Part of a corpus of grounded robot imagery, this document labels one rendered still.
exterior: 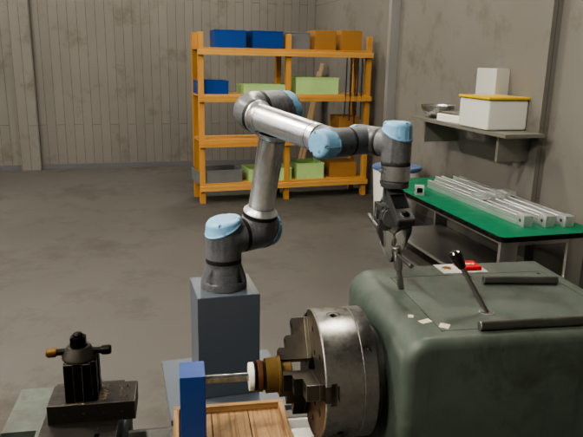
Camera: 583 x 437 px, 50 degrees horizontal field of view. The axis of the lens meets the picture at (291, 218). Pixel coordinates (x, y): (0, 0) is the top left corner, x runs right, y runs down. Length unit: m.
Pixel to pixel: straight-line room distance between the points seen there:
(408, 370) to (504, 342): 0.22
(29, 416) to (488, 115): 4.43
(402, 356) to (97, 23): 9.70
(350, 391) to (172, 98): 9.57
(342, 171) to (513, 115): 3.56
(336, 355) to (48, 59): 9.64
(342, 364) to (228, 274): 0.68
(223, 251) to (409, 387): 0.82
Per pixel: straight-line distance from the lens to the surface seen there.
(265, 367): 1.53
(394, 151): 1.57
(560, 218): 4.97
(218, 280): 1.99
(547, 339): 1.50
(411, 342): 1.39
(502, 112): 5.50
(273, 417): 1.77
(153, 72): 10.74
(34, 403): 1.86
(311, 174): 8.41
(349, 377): 1.44
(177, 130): 10.83
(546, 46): 5.53
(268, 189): 1.99
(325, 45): 8.34
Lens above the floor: 1.83
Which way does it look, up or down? 15 degrees down
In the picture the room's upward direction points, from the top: 1 degrees clockwise
